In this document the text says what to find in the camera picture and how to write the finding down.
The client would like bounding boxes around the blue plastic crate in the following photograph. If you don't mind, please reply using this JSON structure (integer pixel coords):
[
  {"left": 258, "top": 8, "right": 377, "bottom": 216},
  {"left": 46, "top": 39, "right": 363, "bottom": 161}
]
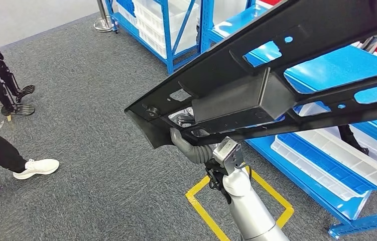
[{"left": 276, "top": 132, "right": 377, "bottom": 196}]

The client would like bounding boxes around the blue metal shelf rack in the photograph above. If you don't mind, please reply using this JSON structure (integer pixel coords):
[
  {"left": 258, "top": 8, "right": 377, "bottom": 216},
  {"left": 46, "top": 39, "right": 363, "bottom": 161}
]
[
  {"left": 200, "top": 0, "right": 377, "bottom": 240},
  {"left": 104, "top": 0, "right": 202, "bottom": 75}
]

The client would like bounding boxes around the black plastic license plate bracket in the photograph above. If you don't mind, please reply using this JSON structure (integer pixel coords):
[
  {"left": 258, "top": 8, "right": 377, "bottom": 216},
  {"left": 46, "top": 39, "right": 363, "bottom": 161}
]
[{"left": 124, "top": 0, "right": 377, "bottom": 149}]

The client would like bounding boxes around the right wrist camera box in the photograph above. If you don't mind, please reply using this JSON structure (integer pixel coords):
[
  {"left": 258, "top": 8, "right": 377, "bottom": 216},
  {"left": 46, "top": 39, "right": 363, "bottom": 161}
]
[{"left": 212, "top": 136, "right": 245, "bottom": 175}]

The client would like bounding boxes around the yellow floor tape square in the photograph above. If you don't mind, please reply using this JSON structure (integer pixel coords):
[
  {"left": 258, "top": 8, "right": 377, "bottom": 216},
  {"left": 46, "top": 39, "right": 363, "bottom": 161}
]
[{"left": 185, "top": 166, "right": 295, "bottom": 241}]

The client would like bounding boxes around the chrome stanchion post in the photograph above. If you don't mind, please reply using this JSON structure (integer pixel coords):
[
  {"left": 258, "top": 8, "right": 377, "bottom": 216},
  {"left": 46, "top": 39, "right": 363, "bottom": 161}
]
[{"left": 93, "top": 0, "right": 114, "bottom": 33}]

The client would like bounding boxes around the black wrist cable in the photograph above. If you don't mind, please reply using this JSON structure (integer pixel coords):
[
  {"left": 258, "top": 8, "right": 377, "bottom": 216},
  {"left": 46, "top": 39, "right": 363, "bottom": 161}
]
[{"left": 205, "top": 159, "right": 252, "bottom": 205}]

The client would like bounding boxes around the black stanchion post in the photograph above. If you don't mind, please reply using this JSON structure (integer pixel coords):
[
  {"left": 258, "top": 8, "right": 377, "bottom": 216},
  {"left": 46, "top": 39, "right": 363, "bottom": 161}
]
[{"left": 359, "top": 33, "right": 377, "bottom": 55}]

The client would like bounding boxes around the white plastic crate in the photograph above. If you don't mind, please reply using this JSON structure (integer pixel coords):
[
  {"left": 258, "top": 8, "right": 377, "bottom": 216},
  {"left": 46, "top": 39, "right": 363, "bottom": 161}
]
[
  {"left": 294, "top": 127, "right": 377, "bottom": 194},
  {"left": 271, "top": 135, "right": 366, "bottom": 202},
  {"left": 116, "top": 0, "right": 199, "bottom": 60}
]

